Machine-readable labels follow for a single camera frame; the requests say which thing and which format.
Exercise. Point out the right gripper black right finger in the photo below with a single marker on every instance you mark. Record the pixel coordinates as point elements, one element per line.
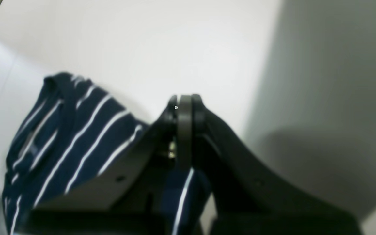
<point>249,197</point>

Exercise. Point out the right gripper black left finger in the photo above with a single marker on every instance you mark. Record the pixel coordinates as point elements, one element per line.
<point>132,195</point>

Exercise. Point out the navy white striped T-shirt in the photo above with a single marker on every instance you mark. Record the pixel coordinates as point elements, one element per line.
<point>73,131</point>

